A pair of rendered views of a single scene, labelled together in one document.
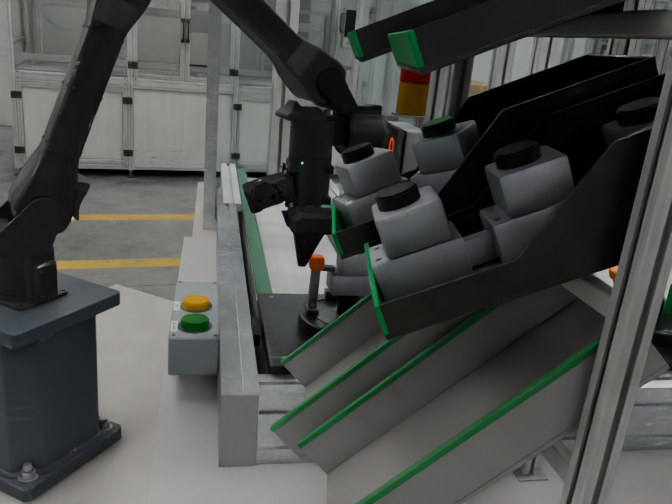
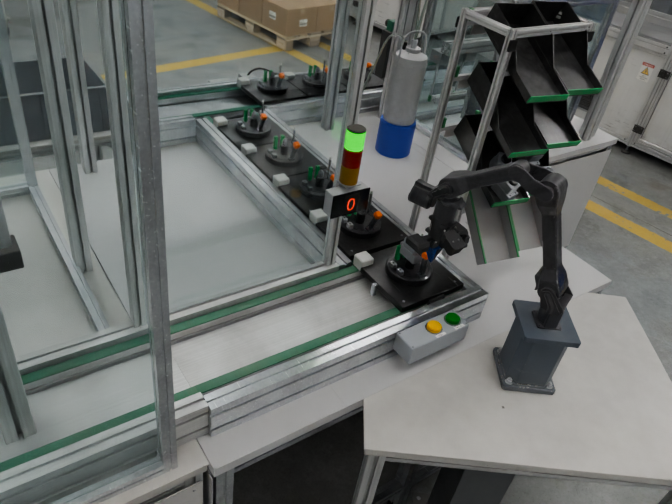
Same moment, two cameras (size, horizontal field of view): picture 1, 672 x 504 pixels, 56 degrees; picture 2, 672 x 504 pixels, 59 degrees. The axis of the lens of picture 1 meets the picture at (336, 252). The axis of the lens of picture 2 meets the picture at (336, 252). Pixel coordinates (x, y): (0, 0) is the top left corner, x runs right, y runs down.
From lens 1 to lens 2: 2.16 m
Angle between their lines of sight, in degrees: 100
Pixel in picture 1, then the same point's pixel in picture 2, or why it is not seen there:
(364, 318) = (475, 230)
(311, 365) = (480, 256)
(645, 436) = not seen: hidden behind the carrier
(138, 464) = (499, 339)
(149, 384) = (455, 361)
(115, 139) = not seen: outside the picture
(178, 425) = (470, 338)
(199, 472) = (486, 321)
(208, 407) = not seen: hidden behind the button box
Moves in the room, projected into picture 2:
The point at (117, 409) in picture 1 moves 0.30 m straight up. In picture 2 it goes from (480, 362) to (513, 281)
